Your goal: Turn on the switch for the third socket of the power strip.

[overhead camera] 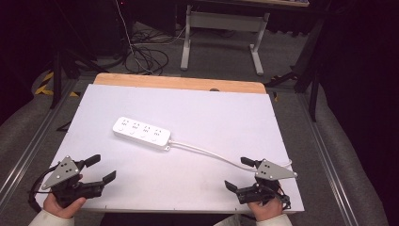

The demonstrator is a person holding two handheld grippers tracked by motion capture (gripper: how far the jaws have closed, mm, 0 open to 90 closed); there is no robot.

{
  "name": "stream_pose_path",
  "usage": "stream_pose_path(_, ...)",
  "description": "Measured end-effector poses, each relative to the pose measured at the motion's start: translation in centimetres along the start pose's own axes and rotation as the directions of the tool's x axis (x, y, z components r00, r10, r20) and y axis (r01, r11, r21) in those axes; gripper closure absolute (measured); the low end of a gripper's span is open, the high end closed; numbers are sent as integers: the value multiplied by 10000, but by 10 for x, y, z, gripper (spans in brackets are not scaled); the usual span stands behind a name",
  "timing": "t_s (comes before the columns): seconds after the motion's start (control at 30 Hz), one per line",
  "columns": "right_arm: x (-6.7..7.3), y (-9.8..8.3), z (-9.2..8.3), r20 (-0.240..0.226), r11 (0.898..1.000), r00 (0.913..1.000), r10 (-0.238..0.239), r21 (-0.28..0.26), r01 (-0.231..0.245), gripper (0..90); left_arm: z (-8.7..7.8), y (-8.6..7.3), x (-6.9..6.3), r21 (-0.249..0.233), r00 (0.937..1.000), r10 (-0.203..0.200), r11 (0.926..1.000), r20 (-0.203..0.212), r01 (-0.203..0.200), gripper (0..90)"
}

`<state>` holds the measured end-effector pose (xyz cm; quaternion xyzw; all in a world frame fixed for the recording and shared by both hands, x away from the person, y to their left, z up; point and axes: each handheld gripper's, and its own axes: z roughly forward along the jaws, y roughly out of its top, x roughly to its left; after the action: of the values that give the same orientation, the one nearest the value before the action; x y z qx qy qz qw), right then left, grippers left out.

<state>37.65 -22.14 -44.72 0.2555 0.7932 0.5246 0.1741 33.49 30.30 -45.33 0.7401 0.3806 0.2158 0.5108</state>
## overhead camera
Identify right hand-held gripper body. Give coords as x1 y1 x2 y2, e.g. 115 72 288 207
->
236 158 298 210

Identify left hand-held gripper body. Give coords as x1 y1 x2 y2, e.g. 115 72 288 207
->
40 155 105 209

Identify white power strip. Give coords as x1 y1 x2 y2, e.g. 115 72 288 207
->
112 116 172 152

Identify person's left hand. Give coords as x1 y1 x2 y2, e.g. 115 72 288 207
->
42 173 88 220

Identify person's right hand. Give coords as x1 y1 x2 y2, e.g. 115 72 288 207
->
247 193 285 222

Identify white board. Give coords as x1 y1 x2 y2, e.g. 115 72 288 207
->
35 83 306 215

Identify black metal stand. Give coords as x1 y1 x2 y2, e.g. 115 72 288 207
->
49 0 109 110
264 13 325 122

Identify white power strip cable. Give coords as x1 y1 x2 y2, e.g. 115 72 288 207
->
168 139 294 173

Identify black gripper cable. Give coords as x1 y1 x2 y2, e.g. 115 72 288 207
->
27 162 61 214

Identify aluminium rail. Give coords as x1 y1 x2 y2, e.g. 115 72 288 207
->
0 77 80 202
295 92 357 226

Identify black floor cables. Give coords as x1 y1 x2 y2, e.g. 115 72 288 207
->
123 29 170 76

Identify thin white floor cable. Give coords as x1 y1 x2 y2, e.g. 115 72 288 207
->
114 0 186 75

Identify white metal desk frame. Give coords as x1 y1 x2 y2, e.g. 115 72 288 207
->
180 0 311 76

